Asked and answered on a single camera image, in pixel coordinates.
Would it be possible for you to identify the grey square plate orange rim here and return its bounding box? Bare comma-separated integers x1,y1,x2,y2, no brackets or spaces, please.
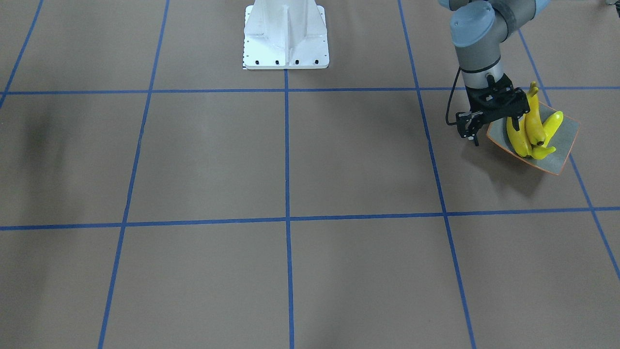
486,102,580,175

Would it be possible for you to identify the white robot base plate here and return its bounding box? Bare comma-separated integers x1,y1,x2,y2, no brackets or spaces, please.
242,0,330,69

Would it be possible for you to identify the plain yellow banana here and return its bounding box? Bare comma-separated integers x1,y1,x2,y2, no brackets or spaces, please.
530,111,564,160

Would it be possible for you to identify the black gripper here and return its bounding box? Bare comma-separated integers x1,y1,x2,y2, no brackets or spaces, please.
455,74,529,147

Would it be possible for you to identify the brown paper table cover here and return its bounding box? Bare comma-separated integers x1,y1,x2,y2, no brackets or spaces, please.
1,0,619,349

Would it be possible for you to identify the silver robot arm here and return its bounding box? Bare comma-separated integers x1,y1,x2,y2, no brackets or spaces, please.
440,0,550,145

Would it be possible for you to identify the yellow banana with brown tip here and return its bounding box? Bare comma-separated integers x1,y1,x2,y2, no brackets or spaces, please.
525,81,546,146

